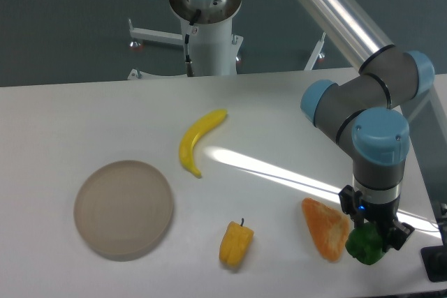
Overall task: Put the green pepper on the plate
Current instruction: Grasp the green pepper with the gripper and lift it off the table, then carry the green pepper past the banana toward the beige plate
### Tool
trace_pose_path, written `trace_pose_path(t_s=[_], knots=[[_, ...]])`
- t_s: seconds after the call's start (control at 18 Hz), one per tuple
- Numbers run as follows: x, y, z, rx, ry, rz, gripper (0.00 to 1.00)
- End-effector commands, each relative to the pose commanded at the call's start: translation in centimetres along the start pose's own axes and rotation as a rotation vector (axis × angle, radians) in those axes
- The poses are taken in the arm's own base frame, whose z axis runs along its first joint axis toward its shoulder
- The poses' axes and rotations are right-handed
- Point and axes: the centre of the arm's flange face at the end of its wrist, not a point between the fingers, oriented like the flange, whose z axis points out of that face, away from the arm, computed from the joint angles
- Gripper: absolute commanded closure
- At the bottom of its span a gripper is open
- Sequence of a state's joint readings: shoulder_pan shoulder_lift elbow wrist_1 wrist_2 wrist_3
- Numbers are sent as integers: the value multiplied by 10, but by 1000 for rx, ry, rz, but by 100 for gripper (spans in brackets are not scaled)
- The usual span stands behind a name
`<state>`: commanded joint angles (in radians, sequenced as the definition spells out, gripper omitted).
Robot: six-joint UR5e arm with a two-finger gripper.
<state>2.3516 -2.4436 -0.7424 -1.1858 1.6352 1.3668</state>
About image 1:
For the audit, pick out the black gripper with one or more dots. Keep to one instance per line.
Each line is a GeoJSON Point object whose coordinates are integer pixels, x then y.
{"type": "Point", "coordinates": [382, 213]}

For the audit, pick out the green toy pepper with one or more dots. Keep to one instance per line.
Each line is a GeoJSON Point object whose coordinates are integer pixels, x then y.
{"type": "Point", "coordinates": [365, 244]}

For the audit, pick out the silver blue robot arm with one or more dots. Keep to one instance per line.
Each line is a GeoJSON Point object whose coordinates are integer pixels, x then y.
{"type": "Point", "coordinates": [358, 116]}

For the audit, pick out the yellow toy pepper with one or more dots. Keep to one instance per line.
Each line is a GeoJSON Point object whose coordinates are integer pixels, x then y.
{"type": "Point", "coordinates": [235, 244]}

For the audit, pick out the beige round plate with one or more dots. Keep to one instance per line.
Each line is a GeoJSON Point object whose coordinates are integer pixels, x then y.
{"type": "Point", "coordinates": [123, 210]}

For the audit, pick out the orange slice toy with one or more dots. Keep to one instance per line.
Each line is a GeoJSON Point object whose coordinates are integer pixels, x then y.
{"type": "Point", "coordinates": [328, 227]}

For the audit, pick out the black device at table edge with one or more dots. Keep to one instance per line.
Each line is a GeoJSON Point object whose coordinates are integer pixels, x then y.
{"type": "Point", "coordinates": [434, 257]}

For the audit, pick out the yellow toy banana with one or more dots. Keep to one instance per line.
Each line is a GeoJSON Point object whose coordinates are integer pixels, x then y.
{"type": "Point", "coordinates": [196, 131]}

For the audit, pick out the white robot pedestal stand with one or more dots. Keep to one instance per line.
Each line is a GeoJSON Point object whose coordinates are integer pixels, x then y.
{"type": "Point", "coordinates": [210, 48]}

